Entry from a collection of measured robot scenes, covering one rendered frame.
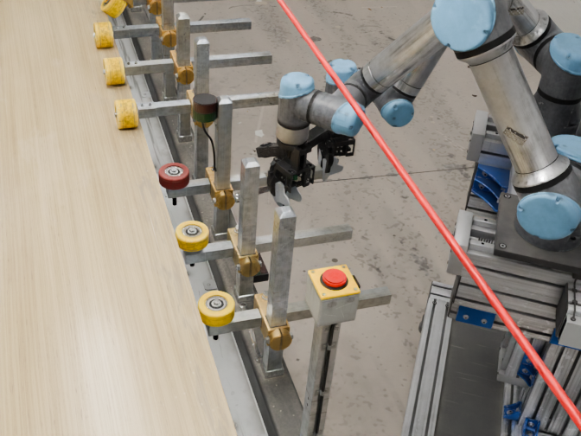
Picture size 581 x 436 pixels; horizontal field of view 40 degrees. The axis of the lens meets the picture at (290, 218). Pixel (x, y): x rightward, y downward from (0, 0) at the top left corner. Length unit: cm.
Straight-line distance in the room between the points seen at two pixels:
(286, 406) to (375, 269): 149
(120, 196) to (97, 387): 60
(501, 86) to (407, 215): 205
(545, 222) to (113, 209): 101
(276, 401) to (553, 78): 108
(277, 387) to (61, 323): 50
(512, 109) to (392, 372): 150
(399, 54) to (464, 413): 122
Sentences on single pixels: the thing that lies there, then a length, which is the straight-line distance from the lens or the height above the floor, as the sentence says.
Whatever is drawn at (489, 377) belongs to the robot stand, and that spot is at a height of 21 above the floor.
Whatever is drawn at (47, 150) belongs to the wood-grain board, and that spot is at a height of 90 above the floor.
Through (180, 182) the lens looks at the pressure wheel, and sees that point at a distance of 207.
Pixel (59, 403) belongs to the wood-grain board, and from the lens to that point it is 157.
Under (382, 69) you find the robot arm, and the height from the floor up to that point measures 132.
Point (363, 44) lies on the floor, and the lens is 492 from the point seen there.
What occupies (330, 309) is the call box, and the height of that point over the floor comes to 119.
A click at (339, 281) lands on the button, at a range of 131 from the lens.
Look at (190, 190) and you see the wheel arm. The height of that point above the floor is 85.
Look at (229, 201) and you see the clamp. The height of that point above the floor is 85.
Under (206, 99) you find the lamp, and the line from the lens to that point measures 195.
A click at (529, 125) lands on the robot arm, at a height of 137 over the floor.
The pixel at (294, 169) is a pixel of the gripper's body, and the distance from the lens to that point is 182.
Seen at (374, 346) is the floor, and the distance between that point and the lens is 291.
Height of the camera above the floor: 211
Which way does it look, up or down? 38 degrees down
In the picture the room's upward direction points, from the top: 5 degrees clockwise
